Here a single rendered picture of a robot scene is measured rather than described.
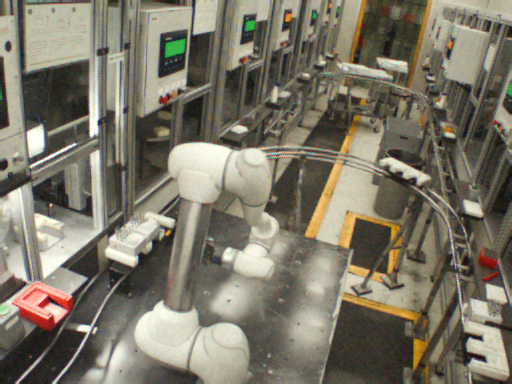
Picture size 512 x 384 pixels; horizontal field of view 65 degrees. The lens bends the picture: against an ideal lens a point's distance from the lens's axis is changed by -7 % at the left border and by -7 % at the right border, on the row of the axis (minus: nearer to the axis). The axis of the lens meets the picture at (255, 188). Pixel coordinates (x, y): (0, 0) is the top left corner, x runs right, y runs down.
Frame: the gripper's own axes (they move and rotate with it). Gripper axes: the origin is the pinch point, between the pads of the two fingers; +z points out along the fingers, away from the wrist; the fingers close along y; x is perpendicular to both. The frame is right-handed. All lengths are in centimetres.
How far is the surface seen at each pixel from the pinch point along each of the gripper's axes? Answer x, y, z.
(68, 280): 44, 1, 24
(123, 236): 12.7, 3.3, 20.7
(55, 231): 26, 5, 46
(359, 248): -180, -91, -78
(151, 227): -0.3, 2.5, 14.9
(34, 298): 61, 5, 24
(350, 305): -104, -91, -81
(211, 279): -9.3, -22.6, -12.0
